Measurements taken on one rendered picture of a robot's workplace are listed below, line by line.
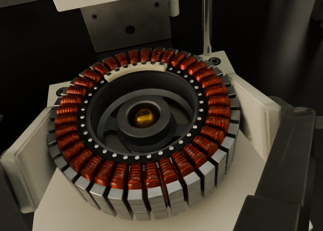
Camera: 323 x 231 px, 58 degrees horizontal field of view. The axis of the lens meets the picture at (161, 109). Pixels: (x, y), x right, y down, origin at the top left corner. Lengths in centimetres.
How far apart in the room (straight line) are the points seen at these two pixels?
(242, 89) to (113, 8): 15
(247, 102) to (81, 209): 11
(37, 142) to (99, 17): 14
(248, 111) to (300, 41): 15
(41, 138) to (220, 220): 11
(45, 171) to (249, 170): 12
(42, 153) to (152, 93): 8
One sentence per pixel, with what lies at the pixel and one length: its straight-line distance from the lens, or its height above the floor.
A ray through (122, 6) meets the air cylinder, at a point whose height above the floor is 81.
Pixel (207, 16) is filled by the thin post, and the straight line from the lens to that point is 23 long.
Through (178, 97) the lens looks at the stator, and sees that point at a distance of 20.
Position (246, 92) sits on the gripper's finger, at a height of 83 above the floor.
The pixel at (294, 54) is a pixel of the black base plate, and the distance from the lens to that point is 28.
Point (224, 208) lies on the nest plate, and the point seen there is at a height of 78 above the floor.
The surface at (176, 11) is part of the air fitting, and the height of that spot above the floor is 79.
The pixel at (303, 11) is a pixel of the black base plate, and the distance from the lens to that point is 34.
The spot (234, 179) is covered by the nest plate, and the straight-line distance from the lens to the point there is 18.
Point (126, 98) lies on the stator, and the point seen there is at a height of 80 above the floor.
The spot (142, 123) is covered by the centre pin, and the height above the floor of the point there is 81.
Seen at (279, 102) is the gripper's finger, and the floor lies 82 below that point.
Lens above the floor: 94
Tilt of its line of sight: 50 degrees down
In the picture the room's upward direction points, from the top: 10 degrees counter-clockwise
